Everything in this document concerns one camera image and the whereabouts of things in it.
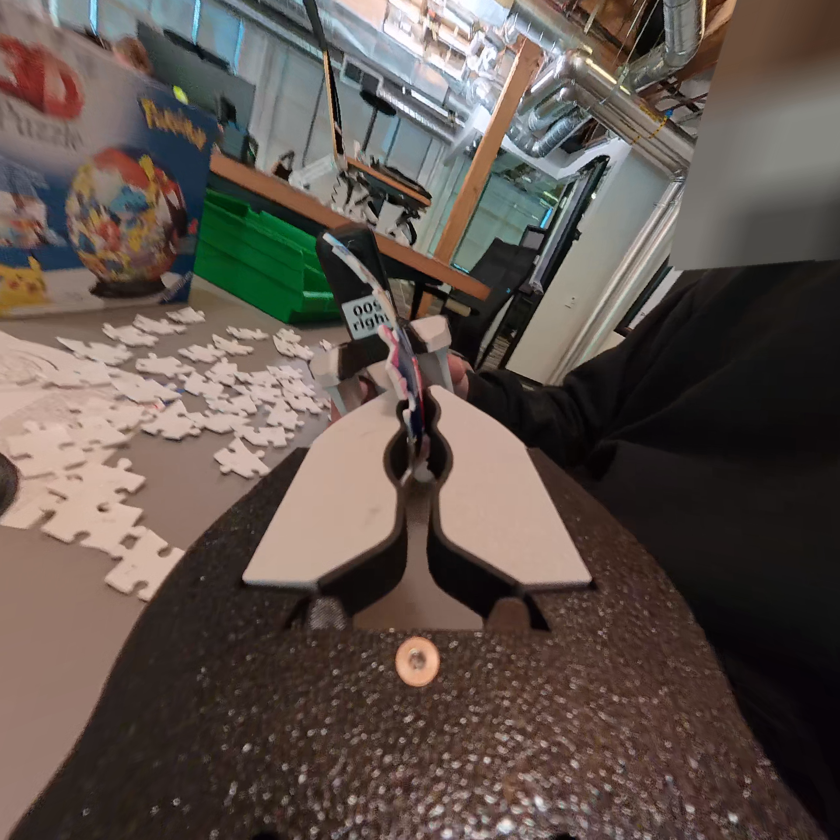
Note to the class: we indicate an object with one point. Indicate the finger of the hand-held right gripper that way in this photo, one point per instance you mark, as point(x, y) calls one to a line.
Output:
point(433, 334)
point(325, 367)

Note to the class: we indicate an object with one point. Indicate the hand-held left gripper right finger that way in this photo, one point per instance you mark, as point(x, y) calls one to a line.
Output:
point(512, 512)

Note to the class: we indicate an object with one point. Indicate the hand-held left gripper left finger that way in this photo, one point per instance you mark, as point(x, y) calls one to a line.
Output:
point(321, 512)

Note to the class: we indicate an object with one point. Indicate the colourful curved puzzle ball section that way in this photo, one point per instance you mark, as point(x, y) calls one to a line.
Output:
point(410, 387)

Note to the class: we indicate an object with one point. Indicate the pile of white puzzle pieces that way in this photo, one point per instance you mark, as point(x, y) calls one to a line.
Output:
point(85, 525)

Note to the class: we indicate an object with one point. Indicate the person's right forearm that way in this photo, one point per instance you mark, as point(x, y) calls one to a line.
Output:
point(623, 380)

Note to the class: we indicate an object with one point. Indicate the blue puzzle box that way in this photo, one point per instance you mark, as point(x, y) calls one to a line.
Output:
point(111, 197)

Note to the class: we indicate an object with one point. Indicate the black dome puzzle stand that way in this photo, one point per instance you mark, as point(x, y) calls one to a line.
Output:
point(6, 482)

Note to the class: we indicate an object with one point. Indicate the person's right hand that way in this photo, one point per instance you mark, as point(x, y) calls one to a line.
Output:
point(351, 400)

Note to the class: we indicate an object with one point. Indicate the wooden workbench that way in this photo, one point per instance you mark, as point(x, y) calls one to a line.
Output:
point(426, 264)

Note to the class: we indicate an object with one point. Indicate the black chair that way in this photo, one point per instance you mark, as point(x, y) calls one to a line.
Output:
point(499, 282)

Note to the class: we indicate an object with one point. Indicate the black and white machine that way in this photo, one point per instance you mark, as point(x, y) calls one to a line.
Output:
point(387, 190)

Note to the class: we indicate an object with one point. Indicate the green plastic bin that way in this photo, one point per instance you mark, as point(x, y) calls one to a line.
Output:
point(256, 256)

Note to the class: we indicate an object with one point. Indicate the black hooded sweatshirt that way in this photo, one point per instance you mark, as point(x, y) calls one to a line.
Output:
point(754, 590)

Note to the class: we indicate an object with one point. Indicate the white instruction sheet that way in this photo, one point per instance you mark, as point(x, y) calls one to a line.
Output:
point(26, 367)

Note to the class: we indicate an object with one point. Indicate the black pedestal stool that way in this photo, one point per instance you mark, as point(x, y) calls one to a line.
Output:
point(375, 98)

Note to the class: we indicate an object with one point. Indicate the wooden post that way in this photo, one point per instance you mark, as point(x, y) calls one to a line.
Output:
point(489, 151)

